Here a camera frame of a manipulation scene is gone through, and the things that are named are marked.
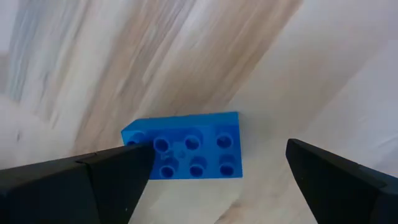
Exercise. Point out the blue toy brick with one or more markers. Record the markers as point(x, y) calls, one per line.
point(202, 127)

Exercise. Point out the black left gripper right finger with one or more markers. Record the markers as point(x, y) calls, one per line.
point(342, 193)

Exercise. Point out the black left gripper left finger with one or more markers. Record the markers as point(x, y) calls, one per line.
point(77, 189)

